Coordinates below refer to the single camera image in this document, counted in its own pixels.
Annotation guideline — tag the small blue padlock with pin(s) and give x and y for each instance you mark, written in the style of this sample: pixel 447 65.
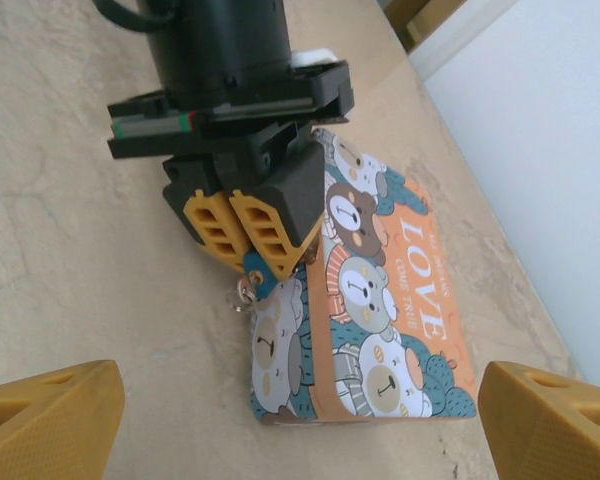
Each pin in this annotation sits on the small blue padlock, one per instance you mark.
pixel 259 277

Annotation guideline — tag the bear print LOVE tin box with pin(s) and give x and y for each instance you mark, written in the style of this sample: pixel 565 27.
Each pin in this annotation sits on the bear print LOVE tin box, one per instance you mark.
pixel 380 310

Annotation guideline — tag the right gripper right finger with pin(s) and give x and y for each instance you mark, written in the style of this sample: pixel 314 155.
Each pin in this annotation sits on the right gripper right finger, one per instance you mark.
pixel 555 430

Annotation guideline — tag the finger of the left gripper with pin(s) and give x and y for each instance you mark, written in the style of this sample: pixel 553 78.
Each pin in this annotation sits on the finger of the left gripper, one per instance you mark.
pixel 207 220
pixel 285 200

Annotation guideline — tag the wooden door frame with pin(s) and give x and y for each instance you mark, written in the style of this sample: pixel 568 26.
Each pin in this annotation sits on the wooden door frame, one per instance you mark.
pixel 430 20

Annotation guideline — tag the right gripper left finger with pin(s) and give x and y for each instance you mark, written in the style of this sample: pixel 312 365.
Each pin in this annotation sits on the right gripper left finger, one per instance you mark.
pixel 45 425

